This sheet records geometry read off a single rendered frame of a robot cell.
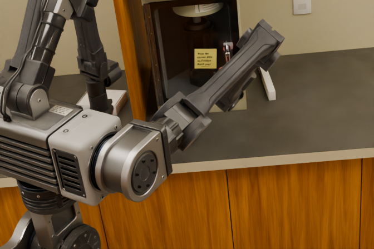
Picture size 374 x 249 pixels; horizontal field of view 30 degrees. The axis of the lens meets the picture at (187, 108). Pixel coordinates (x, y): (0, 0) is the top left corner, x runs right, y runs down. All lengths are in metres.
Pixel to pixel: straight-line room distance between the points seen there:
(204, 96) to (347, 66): 1.29
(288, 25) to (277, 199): 0.78
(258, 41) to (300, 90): 0.94
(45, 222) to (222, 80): 0.52
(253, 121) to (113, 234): 0.64
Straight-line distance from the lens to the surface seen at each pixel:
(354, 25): 2.92
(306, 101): 2.56
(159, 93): 2.48
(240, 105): 2.52
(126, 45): 2.31
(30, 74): 1.49
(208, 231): 2.51
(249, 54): 1.69
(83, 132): 1.41
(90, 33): 1.99
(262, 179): 2.38
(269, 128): 2.42
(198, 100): 1.58
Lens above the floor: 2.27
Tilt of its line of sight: 31 degrees down
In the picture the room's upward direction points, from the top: 7 degrees counter-clockwise
